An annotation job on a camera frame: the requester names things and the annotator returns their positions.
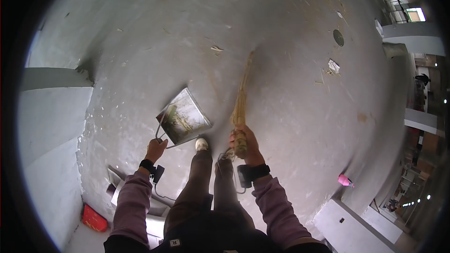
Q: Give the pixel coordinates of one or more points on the person's right hand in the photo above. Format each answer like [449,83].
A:
[250,144]

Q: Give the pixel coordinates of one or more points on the person's left hand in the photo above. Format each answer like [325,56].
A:
[154,149]

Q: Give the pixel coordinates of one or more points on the person's right fingers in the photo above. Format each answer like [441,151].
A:
[232,140]

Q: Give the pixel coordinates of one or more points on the person's left fingers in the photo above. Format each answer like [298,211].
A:
[162,142]

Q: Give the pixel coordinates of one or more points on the straw hand broom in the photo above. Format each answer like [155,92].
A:
[242,109]

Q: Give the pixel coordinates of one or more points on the straw debris in dustpan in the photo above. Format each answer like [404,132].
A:
[177,119]

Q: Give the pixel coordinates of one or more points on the black wrist band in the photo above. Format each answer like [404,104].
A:
[251,174]
[151,168]

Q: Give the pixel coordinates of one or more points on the person's legs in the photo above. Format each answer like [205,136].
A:
[207,186]

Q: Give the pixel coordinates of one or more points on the grey crumpled sheets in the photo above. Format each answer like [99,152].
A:
[140,203]

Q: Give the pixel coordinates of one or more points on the person's body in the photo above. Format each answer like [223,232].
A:
[211,233]

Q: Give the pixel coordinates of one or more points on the red bag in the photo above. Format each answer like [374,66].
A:
[94,219]

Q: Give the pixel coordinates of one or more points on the pink bottle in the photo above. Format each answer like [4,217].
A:
[345,180]

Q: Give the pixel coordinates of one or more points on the crumpled white paper scrap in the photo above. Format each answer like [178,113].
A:
[333,66]

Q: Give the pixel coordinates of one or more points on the round dark floor drain cover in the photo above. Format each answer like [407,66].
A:
[338,37]

